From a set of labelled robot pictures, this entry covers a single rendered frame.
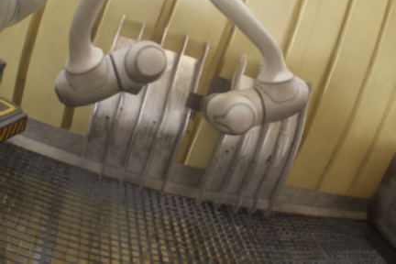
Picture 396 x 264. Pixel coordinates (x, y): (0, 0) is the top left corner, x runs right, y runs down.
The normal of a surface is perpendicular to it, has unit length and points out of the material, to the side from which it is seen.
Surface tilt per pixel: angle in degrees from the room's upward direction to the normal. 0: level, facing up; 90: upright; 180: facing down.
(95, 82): 95
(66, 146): 90
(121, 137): 85
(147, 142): 85
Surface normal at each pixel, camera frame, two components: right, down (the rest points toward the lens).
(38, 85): 0.17, 0.30
